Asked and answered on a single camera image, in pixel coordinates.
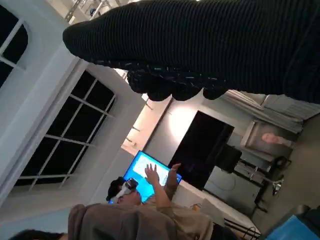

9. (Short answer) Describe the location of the grey cabinet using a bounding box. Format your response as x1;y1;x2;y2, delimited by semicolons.
203;165;265;210

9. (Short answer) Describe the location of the white desk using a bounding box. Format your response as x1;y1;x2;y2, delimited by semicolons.
172;179;261;236

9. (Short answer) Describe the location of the framed board with pink shape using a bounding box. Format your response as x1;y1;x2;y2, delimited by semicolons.
241;120;295;157

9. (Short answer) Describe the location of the grey curtain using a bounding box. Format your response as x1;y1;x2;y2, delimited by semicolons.
223;89;320;135

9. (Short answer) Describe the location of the white headset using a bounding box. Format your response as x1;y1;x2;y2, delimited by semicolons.
111;177;139;203

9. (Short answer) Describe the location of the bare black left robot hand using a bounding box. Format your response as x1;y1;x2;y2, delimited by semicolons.
259;203;320;240

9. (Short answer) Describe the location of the person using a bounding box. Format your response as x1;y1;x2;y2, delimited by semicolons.
13;203;178;240
106;162;215;240

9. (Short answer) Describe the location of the large black screen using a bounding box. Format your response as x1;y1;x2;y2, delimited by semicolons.
167;110;235;192

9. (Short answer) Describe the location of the large white framed window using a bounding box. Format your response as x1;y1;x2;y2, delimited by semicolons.
13;69;117;192

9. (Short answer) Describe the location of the metal ceiling truss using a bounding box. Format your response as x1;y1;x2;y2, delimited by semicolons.
64;0;132;25

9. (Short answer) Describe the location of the small white framed window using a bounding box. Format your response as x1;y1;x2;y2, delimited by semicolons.
0;4;32;88

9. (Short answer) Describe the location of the glowing blue monitor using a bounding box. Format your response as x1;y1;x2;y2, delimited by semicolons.
123;149;183;204

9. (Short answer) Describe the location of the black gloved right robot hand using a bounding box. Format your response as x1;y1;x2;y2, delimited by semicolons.
62;0;320;105

